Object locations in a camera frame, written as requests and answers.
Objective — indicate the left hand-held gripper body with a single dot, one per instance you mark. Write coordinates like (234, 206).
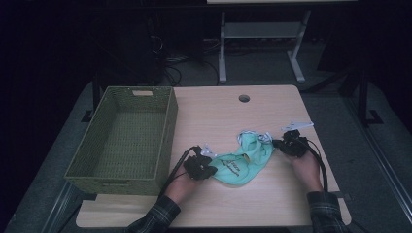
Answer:
(196, 165)

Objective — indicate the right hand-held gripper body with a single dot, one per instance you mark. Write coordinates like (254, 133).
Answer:
(294, 145)

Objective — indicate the mint green striped garment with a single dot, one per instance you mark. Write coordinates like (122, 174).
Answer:
(241, 165)

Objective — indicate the green woven basket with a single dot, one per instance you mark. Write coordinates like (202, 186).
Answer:
(129, 142)

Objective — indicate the person's left hand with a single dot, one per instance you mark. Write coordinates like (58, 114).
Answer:
(181, 189)

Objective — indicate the person's right hand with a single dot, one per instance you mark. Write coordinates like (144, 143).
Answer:
(307, 171)

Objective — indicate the black metal stand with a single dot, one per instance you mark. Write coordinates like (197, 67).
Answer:
(362, 97)

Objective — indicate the white metal stand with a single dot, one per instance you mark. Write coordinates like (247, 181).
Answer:
(259, 29)

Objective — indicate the black stand foot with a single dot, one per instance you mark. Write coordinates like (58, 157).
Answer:
(94, 97)

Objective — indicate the grey table bracket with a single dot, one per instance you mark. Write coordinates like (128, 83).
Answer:
(343, 195)

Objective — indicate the aluminium floor rail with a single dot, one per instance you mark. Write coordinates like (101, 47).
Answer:
(382, 161)
(58, 210)

